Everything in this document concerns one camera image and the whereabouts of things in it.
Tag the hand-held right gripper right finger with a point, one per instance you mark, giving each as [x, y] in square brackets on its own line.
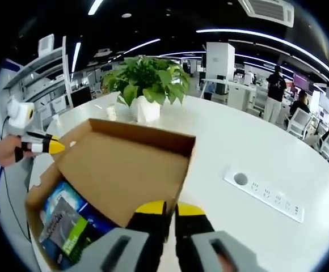
[193, 235]

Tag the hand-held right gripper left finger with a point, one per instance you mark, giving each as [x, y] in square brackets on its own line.
[147, 232]

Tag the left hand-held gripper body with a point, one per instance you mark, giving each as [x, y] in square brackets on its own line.
[18, 112]

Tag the dark blue soft tissue pack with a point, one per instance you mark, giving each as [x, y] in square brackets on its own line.
[68, 192]

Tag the brown cardboard shoe box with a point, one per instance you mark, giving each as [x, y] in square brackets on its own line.
[124, 170]

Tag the green silver soft packet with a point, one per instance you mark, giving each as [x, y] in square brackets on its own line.
[65, 224]

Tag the person's left hand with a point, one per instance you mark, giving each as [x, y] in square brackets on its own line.
[7, 151]

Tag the white paper cup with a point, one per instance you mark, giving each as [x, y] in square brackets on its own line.
[111, 112]
[56, 121]

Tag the grey storage shelf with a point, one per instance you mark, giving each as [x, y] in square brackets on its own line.
[45, 82]

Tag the blue white display board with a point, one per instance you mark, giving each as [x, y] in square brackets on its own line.
[10, 66]

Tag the black monitor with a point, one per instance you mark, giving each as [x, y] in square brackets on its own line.
[80, 97]

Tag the white table socket panel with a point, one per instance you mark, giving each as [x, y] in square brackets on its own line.
[266, 195]

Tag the green plant in white pot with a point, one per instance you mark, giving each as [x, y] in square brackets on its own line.
[147, 76]

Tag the ceiling air conditioner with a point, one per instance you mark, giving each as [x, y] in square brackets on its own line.
[266, 11]

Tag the purple wall screen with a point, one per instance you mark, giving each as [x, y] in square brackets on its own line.
[303, 80]

